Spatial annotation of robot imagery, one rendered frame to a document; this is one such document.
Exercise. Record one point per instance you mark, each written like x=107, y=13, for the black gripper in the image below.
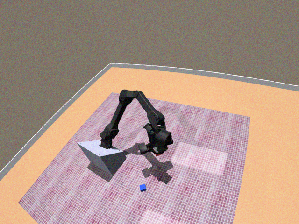
x=148, y=147

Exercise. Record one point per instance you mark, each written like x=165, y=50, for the blue block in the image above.
x=142, y=187

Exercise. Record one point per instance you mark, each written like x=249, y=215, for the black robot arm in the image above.
x=154, y=116

